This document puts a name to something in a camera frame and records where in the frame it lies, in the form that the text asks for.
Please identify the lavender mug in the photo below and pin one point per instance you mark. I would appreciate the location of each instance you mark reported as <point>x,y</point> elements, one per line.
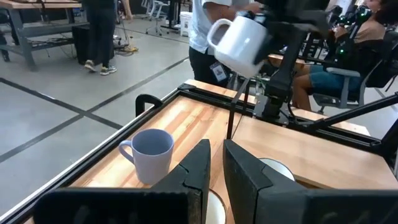
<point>152,161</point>

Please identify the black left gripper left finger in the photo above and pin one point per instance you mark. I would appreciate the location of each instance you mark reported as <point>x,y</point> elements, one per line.
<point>174,199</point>

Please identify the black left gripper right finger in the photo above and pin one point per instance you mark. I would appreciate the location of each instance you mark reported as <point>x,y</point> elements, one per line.
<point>267,199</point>

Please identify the grey office chair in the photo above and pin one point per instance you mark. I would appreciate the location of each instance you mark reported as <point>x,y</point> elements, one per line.
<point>342,73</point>

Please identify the white chair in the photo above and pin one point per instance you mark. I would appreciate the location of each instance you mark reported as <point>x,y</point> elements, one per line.
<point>155,12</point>

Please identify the wooden workbench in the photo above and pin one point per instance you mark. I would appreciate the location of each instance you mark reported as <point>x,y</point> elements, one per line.
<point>40,29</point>

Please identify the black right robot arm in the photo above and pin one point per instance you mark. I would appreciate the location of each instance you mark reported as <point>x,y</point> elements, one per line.
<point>281,77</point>

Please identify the black frame bracket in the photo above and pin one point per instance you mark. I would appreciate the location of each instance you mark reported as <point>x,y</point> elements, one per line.
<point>140,104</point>

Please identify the black cabinet box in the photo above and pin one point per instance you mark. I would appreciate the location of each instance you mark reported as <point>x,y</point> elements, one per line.
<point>79,43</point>

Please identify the person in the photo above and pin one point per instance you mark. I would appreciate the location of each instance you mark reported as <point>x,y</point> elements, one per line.
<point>326,81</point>
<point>99,34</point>
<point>202,31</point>

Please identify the white bin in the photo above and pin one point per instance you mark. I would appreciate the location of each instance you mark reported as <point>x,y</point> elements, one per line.
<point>185,23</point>

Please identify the person's ID badge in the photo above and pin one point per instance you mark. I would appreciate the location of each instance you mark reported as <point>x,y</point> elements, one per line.
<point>218,71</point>

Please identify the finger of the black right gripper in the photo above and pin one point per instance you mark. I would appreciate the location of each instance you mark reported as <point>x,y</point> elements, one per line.
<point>264,49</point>

